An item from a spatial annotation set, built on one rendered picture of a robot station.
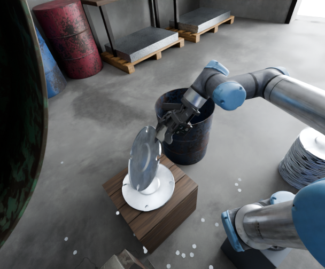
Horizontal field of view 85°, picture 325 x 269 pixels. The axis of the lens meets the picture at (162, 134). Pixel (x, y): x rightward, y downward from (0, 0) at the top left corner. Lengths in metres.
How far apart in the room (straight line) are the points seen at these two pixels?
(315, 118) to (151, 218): 0.77
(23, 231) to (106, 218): 0.58
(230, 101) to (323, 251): 0.35
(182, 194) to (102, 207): 0.68
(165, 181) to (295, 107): 0.73
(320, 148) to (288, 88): 0.91
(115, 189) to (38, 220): 0.75
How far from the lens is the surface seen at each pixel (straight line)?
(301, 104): 0.49
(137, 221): 0.98
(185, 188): 1.01
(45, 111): 0.27
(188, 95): 0.62
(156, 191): 1.01
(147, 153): 0.76
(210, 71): 0.60
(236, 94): 0.51
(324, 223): 0.30
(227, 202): 1.40
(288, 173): 1.54
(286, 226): 0.41
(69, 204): 1.60
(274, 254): 0.89
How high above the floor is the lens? 1.26
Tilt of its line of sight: 47 degrees down
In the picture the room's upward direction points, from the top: 8 degrees counter-clockwise
